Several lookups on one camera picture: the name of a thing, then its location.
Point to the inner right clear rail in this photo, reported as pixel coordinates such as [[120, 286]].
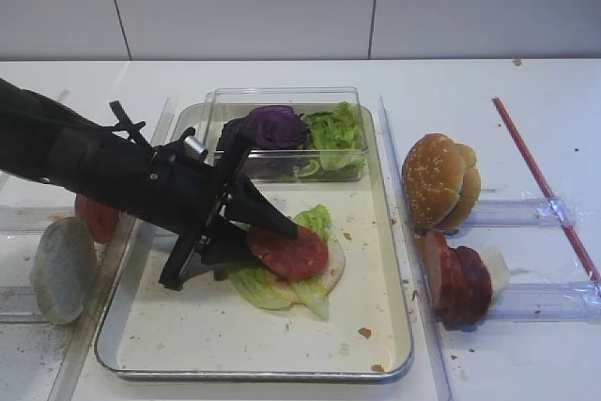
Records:
[[418, 297]]

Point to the purple cabbage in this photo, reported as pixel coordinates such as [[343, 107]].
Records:
[[274, 128]]

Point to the clear plastic container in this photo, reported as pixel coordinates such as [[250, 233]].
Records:
[[223, 105]]

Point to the meat patty slice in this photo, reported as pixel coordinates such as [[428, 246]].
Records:
[[440, 264], [472, 291]]

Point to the front meat patty slice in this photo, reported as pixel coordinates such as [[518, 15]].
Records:
[[440, 264]]

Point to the right lettuce leaf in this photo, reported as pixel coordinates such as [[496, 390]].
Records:
[[312, 292]]

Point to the burger bun bottom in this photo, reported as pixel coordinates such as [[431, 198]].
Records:
[[469, 193]]

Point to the left lettuce leaf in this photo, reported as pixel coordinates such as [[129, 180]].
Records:
[[261, 288]]

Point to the white cheese slice on tray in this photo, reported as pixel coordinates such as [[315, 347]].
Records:
[[329, 278]]

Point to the sesame burger bun top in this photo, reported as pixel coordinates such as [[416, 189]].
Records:
[[432, 175]]

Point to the red strip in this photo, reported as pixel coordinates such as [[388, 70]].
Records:
[[569, 230]]

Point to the lettuce leaf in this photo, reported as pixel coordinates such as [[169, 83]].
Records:
[[312, 292], [261, 288]]

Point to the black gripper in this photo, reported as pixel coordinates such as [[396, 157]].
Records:
[[171, 186]]

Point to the metal tray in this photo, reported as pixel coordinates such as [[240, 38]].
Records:
[[207, 331]]

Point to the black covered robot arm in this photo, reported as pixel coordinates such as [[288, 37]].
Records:
[[47, 142]]

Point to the rear meat patty slice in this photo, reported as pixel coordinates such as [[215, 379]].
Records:
[[472, 291]]

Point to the upper right clear holder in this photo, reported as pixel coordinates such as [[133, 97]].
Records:
[[535, 212]]

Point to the clear holder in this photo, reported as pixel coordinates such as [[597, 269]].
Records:
[[28, 220], [535, 212], [564, 302], [18, 305]]

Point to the lower right clear holder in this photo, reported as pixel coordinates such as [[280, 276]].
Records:
[[564, 302]]

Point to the tomato slice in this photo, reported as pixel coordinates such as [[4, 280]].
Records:
[[100, 220], [293, 259]]

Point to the lower left clear holder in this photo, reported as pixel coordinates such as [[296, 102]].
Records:
[[18, 305]]

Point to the shredded green lettuce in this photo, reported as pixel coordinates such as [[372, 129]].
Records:
[[337, 137]]

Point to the upper left clear holder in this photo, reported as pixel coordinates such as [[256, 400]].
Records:
[[28, 220]]

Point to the white cheese slice right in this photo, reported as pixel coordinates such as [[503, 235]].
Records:
[[497, 268]]

